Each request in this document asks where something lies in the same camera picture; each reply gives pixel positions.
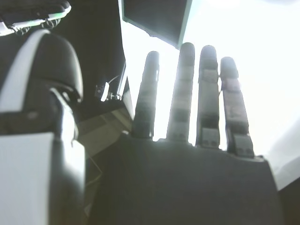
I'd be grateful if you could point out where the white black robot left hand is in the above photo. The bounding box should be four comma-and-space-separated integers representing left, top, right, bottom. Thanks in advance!
0, 29, 285, 225

